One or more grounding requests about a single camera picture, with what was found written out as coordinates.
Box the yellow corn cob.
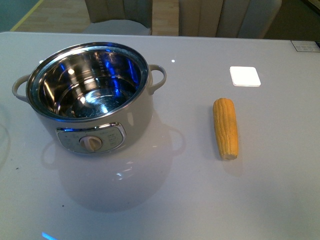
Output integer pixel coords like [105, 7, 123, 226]
[212, 98, 239, 160]

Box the glass pot lid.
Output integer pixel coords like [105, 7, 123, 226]
[0, 104, 11, 169]

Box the beige electric cooking pot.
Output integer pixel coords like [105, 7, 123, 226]
[12, 42, 167, 154]

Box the beige left dining chair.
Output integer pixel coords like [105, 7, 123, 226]
[83, 0, 153, 36]

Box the beige dining chair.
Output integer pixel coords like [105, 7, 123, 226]
[83, 0, 153, 36]
[179, 0, 282, 39]

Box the beige right dining chair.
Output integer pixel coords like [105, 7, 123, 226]
[179, 0, 282, 39]

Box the table label sticker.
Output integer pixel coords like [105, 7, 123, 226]
[291, 40, 320, 53]

